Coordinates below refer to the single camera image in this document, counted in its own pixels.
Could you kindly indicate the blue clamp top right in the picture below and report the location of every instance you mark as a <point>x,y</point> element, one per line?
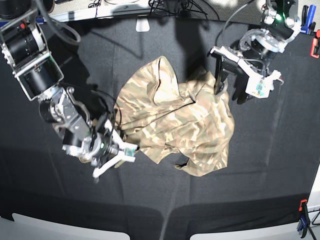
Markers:
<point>307,16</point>

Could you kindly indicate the white tape patch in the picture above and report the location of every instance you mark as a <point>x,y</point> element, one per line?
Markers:
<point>142,25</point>

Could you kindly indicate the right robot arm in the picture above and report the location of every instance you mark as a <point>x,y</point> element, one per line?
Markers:
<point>25,48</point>

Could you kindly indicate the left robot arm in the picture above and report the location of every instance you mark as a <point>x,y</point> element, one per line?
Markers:
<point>279,25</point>

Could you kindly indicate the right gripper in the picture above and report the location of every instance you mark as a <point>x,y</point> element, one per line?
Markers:
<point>101,147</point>

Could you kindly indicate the orange clamp far right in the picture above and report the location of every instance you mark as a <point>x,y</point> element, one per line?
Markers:
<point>315,46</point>

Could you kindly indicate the camouflage t-shirt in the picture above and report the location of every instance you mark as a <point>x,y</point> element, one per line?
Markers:
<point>163,116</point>

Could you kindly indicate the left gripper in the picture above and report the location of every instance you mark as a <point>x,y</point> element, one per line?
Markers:
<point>251,69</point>

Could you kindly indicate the orange blue clamp near right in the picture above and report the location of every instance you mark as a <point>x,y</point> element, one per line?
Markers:
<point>304,219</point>

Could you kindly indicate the black table cloth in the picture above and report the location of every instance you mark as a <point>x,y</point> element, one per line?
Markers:
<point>274,152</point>

